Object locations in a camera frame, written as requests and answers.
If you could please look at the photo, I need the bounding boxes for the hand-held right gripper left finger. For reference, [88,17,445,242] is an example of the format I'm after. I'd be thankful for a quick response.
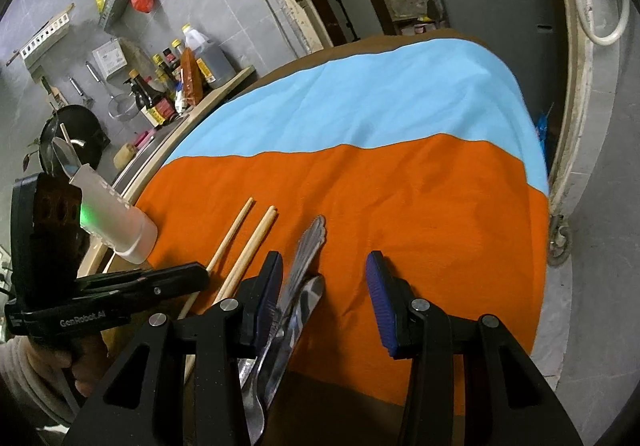
[62,251,285,446]

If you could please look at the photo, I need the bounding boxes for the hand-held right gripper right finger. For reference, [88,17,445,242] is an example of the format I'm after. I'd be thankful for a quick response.
[365,251,586,446]

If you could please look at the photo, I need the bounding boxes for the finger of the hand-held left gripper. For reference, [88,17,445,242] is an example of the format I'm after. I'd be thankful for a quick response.
[75,262,211,301]

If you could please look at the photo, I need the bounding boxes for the silver table knife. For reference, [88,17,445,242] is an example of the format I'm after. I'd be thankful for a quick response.
[260,275,325,411]

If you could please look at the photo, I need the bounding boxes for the wooden chopstick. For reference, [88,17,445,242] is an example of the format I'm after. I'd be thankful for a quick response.
[215,206,278,307]
[177,197,254,324]

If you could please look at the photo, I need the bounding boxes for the white plastic utensil basket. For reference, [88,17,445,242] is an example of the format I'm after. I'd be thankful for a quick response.
[69,163,159,264]

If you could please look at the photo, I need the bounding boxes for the person's left forearm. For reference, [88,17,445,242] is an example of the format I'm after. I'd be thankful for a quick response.
[0,336,81,432]

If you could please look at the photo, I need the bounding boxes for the person's left hand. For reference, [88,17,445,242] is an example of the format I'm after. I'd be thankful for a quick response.
[71,347,119,403]

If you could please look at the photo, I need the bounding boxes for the bare plant branches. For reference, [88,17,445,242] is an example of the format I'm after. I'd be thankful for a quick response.
[22,136,56,177]

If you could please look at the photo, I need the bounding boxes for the yellow sponge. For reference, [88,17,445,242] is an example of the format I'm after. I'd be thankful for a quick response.
[113,143,138,169]

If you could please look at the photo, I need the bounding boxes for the black wok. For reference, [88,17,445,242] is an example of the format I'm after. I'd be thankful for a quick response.
[40,104,112,167]

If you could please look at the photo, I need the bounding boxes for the striped colourful table cloth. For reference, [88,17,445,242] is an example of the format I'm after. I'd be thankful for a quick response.
[100,28,551,446]

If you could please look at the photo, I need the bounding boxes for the orange chili powder bag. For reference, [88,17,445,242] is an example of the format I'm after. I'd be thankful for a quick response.
[179,48,205,106]

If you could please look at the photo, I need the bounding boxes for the amber bottle yellow cap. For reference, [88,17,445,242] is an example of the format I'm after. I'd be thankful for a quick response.
[152,54,176,91]

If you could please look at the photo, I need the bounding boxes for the large dark liquid jug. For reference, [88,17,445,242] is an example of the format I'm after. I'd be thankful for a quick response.
[181,23,236,89]

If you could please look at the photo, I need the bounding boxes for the grey cabinet with pot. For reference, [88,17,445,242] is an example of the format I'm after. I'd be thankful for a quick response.
[432,0,563,127]

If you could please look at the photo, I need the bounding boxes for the wire strainer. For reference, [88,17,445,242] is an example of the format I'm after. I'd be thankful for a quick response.
[85,62,138,121]

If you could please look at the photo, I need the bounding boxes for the white perforated wall box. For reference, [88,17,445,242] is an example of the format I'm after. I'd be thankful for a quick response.
[92,38,132,80]

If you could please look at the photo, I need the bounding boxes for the white wall basket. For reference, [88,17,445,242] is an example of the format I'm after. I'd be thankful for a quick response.
[20,8,71,66]

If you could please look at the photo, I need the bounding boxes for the grey wall rack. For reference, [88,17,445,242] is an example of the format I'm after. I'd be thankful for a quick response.
[98,0,132,34]

